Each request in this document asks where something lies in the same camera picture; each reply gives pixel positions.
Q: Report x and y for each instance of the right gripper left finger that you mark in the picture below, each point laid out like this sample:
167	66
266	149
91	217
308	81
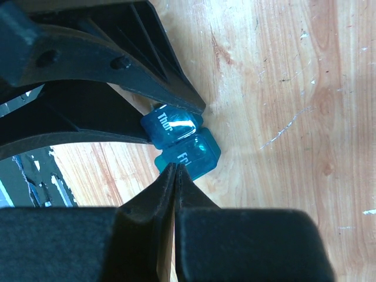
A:
132	242

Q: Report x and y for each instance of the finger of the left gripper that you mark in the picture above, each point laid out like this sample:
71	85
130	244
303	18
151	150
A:
71	111
118	42

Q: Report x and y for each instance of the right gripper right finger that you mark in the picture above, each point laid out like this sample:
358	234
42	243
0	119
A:
218	244

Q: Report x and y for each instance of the teal pill box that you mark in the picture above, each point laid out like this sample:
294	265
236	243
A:
182	139

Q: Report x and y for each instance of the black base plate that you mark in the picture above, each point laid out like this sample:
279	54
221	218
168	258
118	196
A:
30	176

